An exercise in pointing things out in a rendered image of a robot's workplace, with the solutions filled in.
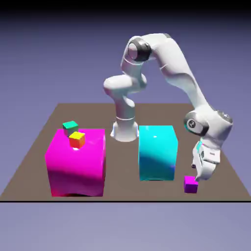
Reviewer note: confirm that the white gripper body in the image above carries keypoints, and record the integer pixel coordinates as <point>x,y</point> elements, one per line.
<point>206,168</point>

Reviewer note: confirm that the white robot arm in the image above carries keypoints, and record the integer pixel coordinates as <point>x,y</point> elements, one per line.
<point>176,64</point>

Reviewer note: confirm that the small purple cube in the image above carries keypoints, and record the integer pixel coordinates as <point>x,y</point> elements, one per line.
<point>190,185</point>

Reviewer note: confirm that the small yellow cube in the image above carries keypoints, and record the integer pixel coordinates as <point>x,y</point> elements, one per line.
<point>77,139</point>

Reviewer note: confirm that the small green cube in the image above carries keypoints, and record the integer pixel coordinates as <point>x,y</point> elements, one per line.
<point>70,126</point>

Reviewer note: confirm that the large cyan box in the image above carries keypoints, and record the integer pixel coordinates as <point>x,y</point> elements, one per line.
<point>156,153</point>

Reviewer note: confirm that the large magenta box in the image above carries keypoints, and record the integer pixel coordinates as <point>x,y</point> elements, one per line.
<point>76,166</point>

